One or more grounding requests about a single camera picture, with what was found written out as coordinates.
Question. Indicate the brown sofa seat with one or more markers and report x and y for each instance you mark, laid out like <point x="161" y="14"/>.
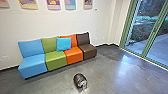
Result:
<point x="87" y="50"/>

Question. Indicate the orange sofa seat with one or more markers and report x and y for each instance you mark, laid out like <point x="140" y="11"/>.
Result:
<point x="74" y="55"/>

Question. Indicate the light blue cushion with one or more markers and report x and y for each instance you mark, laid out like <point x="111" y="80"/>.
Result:
<point x="63" y="44"/>

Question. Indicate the green sofa seat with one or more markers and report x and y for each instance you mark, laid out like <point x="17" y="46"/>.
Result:
<point x="55" y="60"/>

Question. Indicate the blue sofa seat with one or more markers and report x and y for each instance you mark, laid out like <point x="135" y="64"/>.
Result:
<point x="31" y="65"/>

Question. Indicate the outdoor green shrub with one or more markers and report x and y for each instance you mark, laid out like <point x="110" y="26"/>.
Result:
<point x="141" y="31"/>

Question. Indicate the small dark wall sensor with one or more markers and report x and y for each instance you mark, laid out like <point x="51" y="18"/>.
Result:
<point x="96" y="9"/>

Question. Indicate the wall poster tan narrow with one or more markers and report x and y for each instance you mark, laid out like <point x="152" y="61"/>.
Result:
<point x="88" y="4"/>

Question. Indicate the wall poster light blue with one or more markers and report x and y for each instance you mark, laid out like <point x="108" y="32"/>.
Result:
<point x="70" y="4"/>

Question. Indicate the wall poster tan and red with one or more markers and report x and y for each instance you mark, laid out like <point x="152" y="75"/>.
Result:
<point x="4" y="3"/>

